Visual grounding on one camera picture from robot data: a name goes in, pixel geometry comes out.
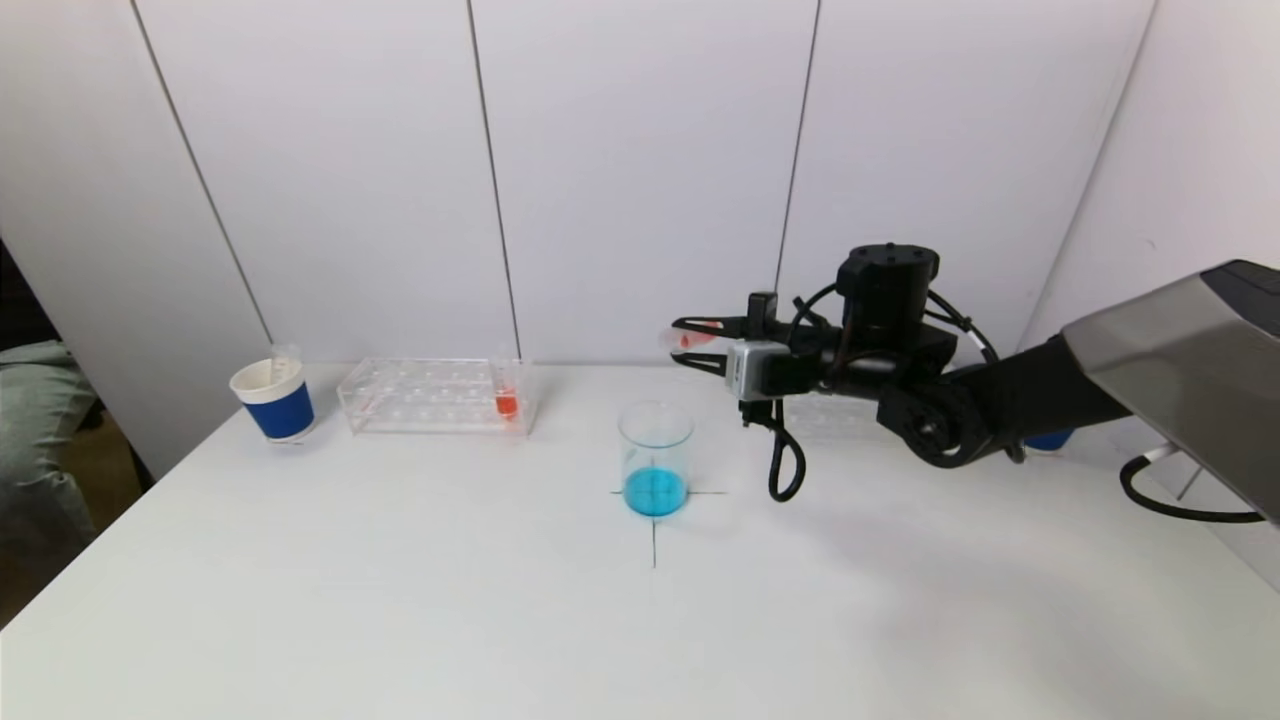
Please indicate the test tube with blue pigment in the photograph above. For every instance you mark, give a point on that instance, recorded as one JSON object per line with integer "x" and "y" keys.
{"x": 286, "y": 358}

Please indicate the clear glass beaker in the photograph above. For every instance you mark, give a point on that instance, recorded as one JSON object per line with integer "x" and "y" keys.
{"x": 655, "y": 490}

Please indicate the grey and black right robot arm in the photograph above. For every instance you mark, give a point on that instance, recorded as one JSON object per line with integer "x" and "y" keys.
{"x": 1170, "y": 370}

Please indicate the white paper cup blue sleeve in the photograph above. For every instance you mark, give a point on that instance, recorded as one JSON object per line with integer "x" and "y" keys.
{"x": 282, "y": 415}
{"x": 1050, "y": 441}

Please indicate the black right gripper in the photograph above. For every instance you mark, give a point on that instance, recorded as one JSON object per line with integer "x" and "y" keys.
{"x": 762, "y": 318}

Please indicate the test tube with red pigment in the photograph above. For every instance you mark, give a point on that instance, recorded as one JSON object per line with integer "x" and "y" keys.
{"x": 507, "y": 404}
{"x": 695, "y": 337}

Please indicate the person in grey jeans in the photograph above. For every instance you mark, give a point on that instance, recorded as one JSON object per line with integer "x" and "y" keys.
{"x": 40, "y": 450}

